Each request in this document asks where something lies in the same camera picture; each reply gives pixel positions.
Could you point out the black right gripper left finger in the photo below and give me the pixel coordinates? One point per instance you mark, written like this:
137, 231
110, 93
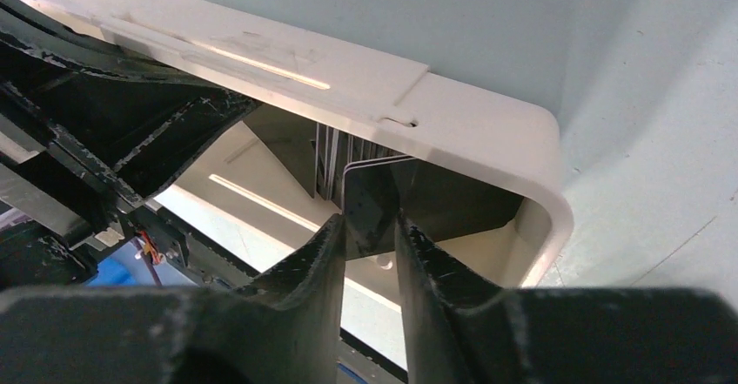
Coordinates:
282, 327

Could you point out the black credit card in bin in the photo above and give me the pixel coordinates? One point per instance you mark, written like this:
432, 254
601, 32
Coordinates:
446, 205

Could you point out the white plastic bin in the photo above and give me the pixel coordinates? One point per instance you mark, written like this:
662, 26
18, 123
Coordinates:
243, 194

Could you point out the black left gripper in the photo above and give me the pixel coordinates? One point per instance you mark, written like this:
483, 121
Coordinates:
108, 129

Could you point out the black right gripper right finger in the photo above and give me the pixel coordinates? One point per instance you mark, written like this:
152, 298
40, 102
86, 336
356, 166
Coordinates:
461, 328

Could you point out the black credit card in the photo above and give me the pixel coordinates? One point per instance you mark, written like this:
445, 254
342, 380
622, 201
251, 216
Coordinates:
373, 190
446, 205

